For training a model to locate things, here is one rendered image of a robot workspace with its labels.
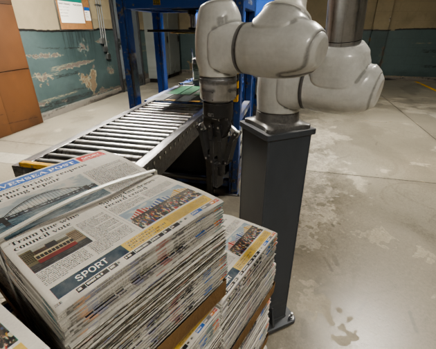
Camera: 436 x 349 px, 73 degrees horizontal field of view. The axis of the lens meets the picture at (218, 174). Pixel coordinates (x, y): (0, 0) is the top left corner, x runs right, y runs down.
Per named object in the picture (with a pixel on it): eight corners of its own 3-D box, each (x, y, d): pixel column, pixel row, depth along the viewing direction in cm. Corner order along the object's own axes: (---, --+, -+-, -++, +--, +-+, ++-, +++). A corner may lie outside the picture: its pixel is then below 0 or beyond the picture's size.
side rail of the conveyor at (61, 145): (28, 191, 130) (21, 166, 125) (18, 190, 131) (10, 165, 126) (156, 114, 247) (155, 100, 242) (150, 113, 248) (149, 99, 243)
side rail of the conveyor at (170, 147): (133, 206, 119) (129, 179, 114) (121, 204, 120) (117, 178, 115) (214, 118, 236) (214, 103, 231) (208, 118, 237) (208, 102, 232)
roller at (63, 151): (146, 154, 135) (149, 163, 139) (58, 145, 145) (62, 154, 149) (142, 160, 132) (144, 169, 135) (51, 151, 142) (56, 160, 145)
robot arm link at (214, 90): (223, 79, 65) (223, 106, 67) (243, 75, 72) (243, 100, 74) (191, 76, 69) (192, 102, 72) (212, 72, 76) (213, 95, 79)
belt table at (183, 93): (221, 115, 234) (221, 103, 230) (144, 111, 248) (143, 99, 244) (237, 97, 295) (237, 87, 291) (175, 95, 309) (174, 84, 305)
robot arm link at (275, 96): (268, 102, 118) (273, 41, 109) (313, 109, 108) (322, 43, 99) (247, 110, 107) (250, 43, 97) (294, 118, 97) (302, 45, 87)
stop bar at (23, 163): (111, 178, 115) (110, 174, 114) (18, 167, 124) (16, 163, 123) (115, 174, 118) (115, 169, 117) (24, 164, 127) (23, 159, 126)
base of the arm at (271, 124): (277, 113, 125) (277, 100, 122) (312, 128, 107) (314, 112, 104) (238, 118, 118) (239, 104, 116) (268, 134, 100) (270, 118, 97)
